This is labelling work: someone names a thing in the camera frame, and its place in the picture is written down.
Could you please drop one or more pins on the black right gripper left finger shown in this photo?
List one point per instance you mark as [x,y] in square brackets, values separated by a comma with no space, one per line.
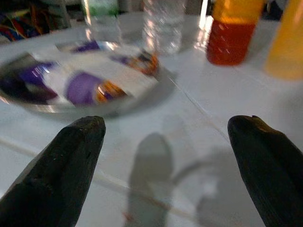
[54,179]

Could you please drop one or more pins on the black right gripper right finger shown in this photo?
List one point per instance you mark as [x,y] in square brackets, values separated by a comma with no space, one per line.
[274,177]

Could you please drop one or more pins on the round glass bowl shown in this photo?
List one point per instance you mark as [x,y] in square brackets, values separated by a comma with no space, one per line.
[151,94]

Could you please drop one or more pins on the purple orange snack packet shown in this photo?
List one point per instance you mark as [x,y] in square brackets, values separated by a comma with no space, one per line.
[80,88]
[144,62]
[35,75]

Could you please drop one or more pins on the yellow plastic bottle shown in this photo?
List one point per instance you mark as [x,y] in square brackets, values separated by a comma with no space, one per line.
[286,47]

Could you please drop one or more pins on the orange bottle with red liquid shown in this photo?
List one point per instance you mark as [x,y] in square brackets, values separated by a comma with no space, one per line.
[227,42]

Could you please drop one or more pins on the multicoloured striped cloth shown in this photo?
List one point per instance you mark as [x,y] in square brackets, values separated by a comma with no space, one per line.
[19,28]

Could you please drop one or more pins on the clear bottle with green label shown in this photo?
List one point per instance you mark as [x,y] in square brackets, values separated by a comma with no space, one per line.
[104,23]

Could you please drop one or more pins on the clear plastic water bottle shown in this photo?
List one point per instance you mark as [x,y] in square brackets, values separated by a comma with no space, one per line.
[165,28]

